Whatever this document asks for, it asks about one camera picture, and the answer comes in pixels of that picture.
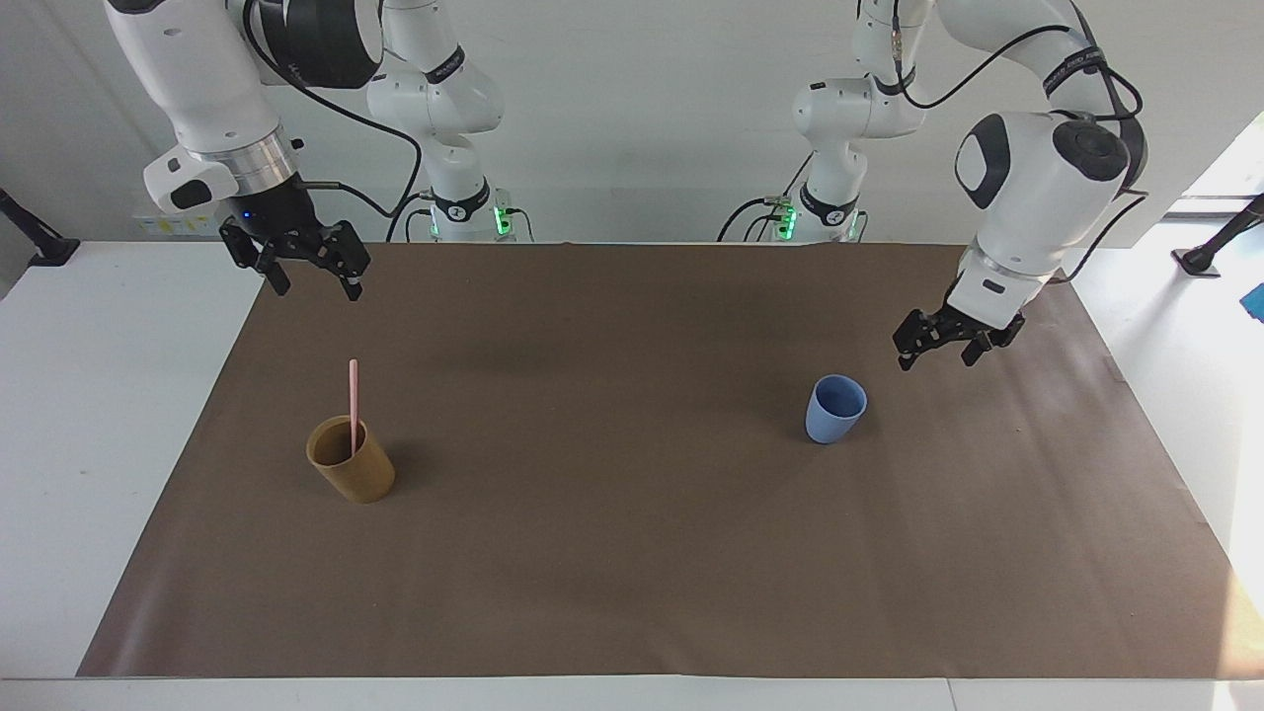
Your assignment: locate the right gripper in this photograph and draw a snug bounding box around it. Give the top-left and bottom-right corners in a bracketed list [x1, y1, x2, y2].
[218, 175, 372, 302]

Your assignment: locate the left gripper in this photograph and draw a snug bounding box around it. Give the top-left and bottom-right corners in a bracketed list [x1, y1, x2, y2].
[892, 284, 1027, 372]

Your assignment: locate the blue cup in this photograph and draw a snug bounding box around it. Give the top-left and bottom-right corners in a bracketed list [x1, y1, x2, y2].
[804, 373, 869, 445]

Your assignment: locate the brown cup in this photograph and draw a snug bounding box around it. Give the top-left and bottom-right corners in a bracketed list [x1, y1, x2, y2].
[304, 415, 397, 506]

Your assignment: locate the black stand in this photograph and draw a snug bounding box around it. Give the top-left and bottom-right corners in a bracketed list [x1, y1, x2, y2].
[1171, 192, 1264, 278]
[0, 187, 82, 269]

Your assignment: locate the black cable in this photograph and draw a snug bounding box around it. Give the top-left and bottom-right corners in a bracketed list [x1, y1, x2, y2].
[717, 196, 793, 244]
[888, 0, 1150, 287]
[242, 0, 425, 244]

